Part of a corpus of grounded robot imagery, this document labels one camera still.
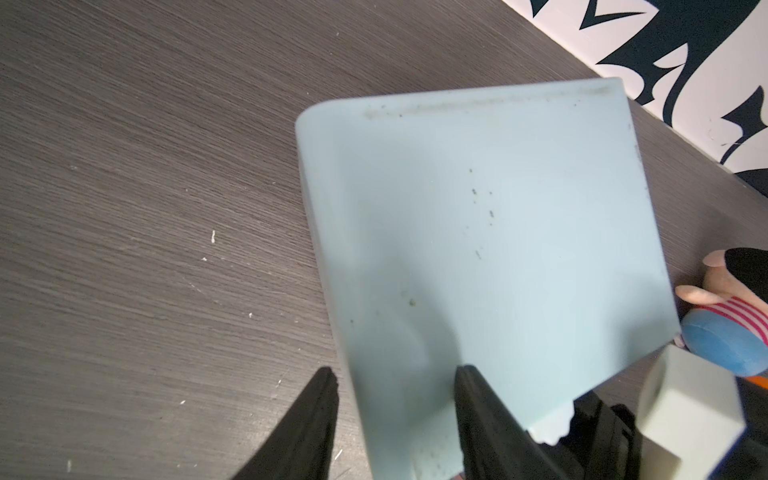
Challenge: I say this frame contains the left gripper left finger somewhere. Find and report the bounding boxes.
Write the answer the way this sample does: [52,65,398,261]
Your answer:
[233,366,339,480]

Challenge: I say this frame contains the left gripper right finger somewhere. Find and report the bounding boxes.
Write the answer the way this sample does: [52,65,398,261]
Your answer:
[454,365,576,479]

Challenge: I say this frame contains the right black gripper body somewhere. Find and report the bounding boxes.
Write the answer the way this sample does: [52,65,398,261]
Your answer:
[560,391,642,480]

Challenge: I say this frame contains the light blue drawer cabinet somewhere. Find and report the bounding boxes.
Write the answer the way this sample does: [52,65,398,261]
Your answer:
[295,78,679,479]

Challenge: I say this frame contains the plush doll blue pants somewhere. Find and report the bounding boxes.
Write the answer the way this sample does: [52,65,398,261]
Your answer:
[674,247,768,379]

